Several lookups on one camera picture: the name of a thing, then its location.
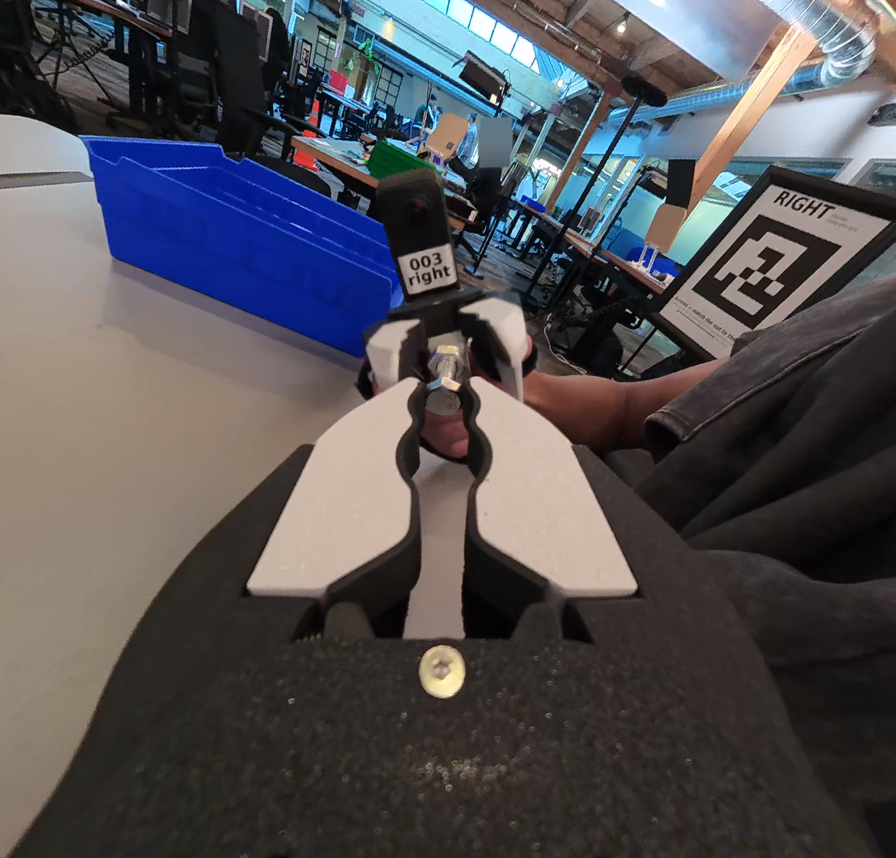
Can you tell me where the silver hex nut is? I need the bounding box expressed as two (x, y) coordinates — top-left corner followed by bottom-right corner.
(422, 376), (466, 416)

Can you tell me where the green crate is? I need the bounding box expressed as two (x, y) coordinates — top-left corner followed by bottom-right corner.
(366, 140), (422, 181)

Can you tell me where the person's right hand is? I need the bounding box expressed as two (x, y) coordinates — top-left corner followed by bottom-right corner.
(364, 340), (562, 461)

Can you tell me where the thin wooden pillar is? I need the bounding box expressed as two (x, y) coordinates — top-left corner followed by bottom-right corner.
(541, 91), (618, 212)

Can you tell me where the black framed marker sign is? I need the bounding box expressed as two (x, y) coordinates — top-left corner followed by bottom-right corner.
(647, 165), (896, 363)

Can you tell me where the black office chair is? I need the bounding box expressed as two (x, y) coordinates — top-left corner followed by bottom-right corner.
(203, 4), (330, 173)

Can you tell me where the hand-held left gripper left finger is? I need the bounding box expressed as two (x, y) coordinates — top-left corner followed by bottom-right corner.
(245, 375), (426, 638)

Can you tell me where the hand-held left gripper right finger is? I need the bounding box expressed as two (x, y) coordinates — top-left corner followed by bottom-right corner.
(464, 375), (641, 638)

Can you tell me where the black disc floor lamp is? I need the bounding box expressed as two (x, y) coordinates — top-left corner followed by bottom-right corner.
(524, 74), (671, 314)

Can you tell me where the thick wooden pillar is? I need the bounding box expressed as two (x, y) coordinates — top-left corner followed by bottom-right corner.
(688, 23), (821, 209)

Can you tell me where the black studio light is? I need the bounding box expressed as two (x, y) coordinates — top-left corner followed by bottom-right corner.
(457, 50), (510, 100)

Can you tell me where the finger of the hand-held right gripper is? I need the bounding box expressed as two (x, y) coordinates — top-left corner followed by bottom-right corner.
(364, 320), (429, 391)
(458, 296), (528, 402)

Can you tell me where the silver spiral air duct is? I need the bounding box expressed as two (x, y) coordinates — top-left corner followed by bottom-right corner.
(602, 0), (896, 125)

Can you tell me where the blue plastic bin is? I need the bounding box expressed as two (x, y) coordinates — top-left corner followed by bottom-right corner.
(79, 134), (406, 359)

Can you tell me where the tan board stand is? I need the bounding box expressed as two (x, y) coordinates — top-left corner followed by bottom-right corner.
(426, 113), (470, 167)
(643, 202), (692, 272)

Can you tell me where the grey desk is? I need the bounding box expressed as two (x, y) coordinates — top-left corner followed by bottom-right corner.
(0, 112), (655, 838)

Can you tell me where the smooth metal air duct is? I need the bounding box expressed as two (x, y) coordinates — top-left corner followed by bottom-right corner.
(567, 0), (799, 82)

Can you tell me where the brown wooden table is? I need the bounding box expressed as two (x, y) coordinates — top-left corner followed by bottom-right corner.
(289, 133), (393, 195)
(514, 203), (673, 355)

